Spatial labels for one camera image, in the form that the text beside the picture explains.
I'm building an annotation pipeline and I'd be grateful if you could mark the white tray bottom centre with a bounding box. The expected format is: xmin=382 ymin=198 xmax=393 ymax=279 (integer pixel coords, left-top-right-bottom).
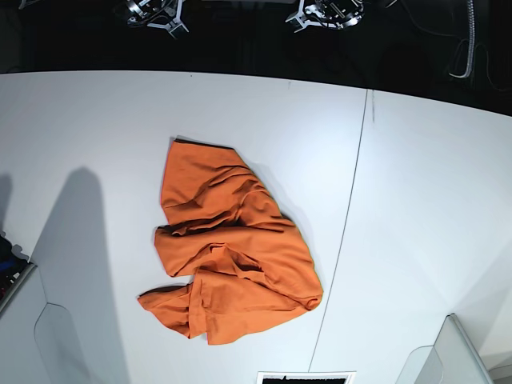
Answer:
xmin=256 ymin=371 xmax=357 ymax=384

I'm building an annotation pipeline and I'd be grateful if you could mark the robot arm image-right side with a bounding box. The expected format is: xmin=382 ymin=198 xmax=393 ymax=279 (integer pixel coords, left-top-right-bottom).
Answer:
xmin=286 ymin=0 xmax=364 ymax=33

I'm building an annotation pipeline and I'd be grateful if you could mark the robot arm image-left side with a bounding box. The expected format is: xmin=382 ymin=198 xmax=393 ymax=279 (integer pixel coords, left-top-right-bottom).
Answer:
xmin=124 ymin=0 xmax=189 ymax=39

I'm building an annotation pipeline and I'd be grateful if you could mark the clear panel bottom left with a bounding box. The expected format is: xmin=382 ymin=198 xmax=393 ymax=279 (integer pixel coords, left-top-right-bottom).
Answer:
xmin=34 ymin=303 xmax=90 ymax=383

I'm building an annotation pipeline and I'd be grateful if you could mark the clear panel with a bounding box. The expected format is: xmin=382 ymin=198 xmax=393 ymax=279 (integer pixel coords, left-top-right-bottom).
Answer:
xmin=396 ymin=314 xmax=493 ymax=384
xmin=34 ymin=303 xmax=90 ymax=383

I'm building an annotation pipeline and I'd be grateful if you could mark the grey corrugated hose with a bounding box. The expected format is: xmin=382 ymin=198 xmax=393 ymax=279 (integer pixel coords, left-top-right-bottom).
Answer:
xmin=448 ymin=0 xmax=476 ymax=78

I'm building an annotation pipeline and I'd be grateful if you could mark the orange t-shirt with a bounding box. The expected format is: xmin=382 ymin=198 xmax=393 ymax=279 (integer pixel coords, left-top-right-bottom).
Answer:
xmin=138 ymin=139 xmax=323 ymax=345

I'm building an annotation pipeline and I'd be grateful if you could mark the clear panel bottom right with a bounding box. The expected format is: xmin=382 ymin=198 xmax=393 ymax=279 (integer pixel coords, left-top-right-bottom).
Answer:
xmin=396 ymin=314 xmax=493 ymax=384

